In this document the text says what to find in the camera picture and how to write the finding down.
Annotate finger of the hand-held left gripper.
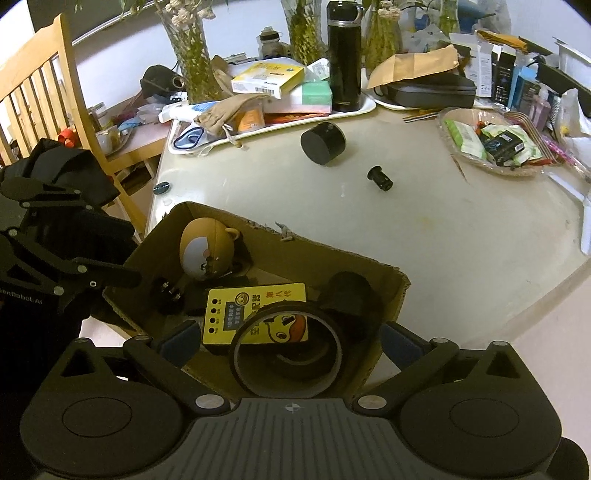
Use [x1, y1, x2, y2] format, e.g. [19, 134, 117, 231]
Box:
[0, 228, 143, 299]
[0, 177, 96, 216]

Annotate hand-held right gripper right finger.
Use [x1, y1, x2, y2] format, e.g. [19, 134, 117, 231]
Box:
[353, 322, 532, 415]

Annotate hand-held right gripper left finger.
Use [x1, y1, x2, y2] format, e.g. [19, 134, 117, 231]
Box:
[55, 320, 232, 416]

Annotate small black gadget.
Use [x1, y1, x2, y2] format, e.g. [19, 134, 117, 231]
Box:
[152, 277, 186, 315]

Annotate yellow adapter box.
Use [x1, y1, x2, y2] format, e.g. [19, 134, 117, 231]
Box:
[202, 282, 309, 346]

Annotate black tape roll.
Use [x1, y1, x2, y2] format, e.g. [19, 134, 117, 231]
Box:
[228, 305, 345, 399]

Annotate brown round toy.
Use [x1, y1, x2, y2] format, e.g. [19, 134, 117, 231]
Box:
[179, 217, 242, 280]

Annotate brown cardboard box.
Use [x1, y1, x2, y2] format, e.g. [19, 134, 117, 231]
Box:
[102, 202, 412, 398]

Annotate wooden chair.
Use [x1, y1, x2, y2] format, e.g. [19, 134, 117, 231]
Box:
[0, 13, 160, 241]

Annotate black pouch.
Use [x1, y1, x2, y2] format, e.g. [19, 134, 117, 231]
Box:
[139, 65, 186, 100]

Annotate small black plug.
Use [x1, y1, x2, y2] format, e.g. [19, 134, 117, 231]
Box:
[367, 165, 394, 193]

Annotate glass vase with bamboo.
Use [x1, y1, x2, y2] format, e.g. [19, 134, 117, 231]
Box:
[436, 0, 463, 36]
[279, 0, 327, 66]
[152, 0, 223, 105]

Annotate glass bowl of snacks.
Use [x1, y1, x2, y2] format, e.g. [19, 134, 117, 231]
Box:
[438, 107, 560, 177]

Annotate orange packet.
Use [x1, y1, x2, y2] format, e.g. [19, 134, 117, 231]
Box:
[233, 107, 267, 133]

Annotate green wipes packet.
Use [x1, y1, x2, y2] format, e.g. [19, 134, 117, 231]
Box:
[444, 120, 488, 160]

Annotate plain black cylinder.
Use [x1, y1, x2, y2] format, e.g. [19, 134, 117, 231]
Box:
[300, 122, 346, 166]

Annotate white tripod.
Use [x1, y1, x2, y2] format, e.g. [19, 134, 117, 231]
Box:
[549, 170, 591, 256]

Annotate black snack packet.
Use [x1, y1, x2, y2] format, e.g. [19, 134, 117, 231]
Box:
[482, 130, 527, 165]

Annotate metal chopsticks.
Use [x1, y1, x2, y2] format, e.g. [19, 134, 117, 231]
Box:
[403, 108, 445, 123]

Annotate green white snack packet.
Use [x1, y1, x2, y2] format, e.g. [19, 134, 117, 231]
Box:
[499, 124, 544, 163]

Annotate white tray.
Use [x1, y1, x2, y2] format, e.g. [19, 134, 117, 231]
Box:
[167, 87, 378, 156]

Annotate red flat packet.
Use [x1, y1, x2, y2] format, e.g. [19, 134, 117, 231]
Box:
[265, 111, 331, 125]

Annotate yellow medicine box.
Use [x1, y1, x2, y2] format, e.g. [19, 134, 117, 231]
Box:
[230, 62, 306, 99]

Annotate grey zip case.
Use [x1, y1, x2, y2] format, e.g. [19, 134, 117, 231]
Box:
[382, 74, 478, 110]

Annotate green tissue pack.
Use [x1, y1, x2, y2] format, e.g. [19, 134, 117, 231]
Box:
[291, 80, 334, 114]

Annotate pink liquid bottle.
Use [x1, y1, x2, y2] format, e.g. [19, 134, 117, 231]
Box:
[530, 89, 553, 133]

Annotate brown paper envelope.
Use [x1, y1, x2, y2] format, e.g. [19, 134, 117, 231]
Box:
[366, 44, 461, 90]

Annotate blue carton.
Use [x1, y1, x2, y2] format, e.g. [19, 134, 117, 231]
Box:
[510, 65, 541, 112]

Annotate black printed carton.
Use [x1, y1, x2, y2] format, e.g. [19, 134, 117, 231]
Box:
[493, 51, 518, 105]

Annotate white carton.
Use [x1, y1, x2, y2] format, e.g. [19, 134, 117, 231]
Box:
[475, 41, 496, 98]

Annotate black thermos bottle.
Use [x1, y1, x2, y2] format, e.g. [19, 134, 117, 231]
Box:
[326, 0, 366, 113]

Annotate glass vase with dried flowers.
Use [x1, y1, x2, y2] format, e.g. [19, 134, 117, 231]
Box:
[364, 0, 403, 71]

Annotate printed white plastic bag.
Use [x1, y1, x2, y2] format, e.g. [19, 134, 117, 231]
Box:
[406, 25, 451, 54]

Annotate black flat box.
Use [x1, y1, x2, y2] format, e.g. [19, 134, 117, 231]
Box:
[537, 60, 591, 100]

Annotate orange cloth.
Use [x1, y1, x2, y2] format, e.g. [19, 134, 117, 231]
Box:
[475, 30, 528, 49]

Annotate white food container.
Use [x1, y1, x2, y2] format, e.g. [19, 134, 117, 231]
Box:
[553, 39, 591, 71]

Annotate brown drawstring pouch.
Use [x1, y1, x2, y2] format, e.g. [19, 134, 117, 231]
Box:
[193, 93, 267, 138]

